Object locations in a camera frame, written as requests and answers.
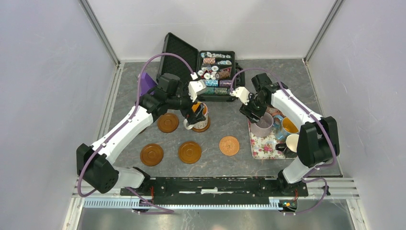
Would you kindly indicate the lavender ceramic mug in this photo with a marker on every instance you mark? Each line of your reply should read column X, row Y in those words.
column 262, row 128

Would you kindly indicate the woven rattan round coaster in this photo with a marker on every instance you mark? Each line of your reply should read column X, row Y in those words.
column 229, row 145

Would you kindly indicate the floral rectangular tray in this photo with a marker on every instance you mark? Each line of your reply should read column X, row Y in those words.
column 264, row 148

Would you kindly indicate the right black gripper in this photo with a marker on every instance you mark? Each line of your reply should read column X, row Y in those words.
column 246, row 110

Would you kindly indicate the floral mug orange inside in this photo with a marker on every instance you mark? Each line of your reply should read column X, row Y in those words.
column 202, row 124

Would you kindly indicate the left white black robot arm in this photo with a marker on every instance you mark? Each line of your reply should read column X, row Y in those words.
column 95, row 162

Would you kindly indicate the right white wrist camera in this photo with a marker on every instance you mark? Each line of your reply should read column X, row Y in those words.
column 242, row 93

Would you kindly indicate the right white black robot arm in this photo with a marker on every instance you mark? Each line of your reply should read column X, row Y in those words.
column 318, row 144

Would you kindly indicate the purple plastic wedge stand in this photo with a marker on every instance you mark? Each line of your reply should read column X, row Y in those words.
column 146, row 83

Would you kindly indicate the pink ceramic mug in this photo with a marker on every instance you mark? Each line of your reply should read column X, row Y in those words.
column 274, row 111

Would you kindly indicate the blue mug yellow inside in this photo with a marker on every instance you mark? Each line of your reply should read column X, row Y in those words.
column 284, row 127

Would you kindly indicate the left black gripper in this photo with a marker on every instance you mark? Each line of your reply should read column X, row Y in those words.
column 197, row 116

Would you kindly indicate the black mug cream inside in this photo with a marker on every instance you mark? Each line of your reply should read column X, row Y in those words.
column 289, row 147

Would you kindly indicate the black poker chip case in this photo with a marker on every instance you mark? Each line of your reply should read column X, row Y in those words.
column 215, row 68

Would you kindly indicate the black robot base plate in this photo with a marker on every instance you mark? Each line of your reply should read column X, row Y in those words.
column 254, row 190

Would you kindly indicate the brown wooden coaster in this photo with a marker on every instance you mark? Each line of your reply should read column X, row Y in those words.
column 168, row 123
column 151, row 155
column 189, row 152
column 199, row 130

